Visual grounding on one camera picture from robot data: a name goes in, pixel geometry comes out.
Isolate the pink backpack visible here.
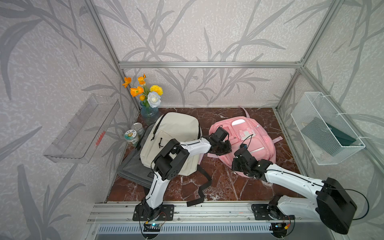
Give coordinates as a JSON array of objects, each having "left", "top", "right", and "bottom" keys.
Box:
[{"left": 208, "top": 112, "right": 282, "bottom": 178}]

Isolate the beige backpack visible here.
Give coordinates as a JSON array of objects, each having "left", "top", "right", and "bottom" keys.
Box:
[{"left": 140, "top": 112, "right": 212, "bottom": 207}]

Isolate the grey backpack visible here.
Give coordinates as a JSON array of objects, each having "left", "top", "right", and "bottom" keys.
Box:
[{"left": 117, "top": 123, "right": 154, "bottom": 189}]

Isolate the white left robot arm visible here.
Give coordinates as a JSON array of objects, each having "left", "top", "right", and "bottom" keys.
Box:
[{"left": 142, "top": 127, "right": 232, "bottom": 220}]

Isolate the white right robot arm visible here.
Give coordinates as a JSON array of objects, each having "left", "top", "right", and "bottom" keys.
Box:
[{"left": 232, "top": 147, "right": 357, "bottom": 235}]

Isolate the blue glass vase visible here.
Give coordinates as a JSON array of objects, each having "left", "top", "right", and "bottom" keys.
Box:
[{"left": 140, "top": 102, "right": 159, "bottom": 118}]

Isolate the artificial flower bouquet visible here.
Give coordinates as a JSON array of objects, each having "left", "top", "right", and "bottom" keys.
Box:
[{"left": 130, "top": 74, "right": 164, "bottom": 109}]

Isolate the green box in basket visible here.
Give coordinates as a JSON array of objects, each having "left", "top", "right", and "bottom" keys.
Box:
[{"left": 302, "top": 117, "right": 359, "bottom": 156}]

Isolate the sunflower label plastic can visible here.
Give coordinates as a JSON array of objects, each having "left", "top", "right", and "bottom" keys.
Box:
[{"left": 124, "top": 130, "right": 140, "bottom": 147}]

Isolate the red marker on shelf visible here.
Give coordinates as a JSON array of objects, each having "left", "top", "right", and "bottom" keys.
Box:
[{"left": 95, "top": 131, "right": 106, "bottom": 147}]

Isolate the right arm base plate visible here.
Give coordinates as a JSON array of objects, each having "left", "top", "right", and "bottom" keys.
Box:
[{"left": 251, "top": 204, "right": 296, "bottom": 221}]

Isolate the white wire mesh basket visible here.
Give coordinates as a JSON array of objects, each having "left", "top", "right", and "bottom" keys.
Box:
[{"left": 291, "top": 92, "right": 366, "bottom": 165}]

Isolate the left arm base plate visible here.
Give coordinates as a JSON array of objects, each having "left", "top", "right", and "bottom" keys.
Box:
[{"left": 133, "top": 204, "right": 175, "bottom": 222}]

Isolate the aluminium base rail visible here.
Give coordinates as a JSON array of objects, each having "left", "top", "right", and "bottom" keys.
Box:
[{"left": 86, "top": 201, "right": 331, "bottom": 225}]

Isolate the clear acrylic wall shelf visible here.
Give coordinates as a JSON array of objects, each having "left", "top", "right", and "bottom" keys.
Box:
[{"left": 43, "top": 94, "right": 121, "bottom": 164}]

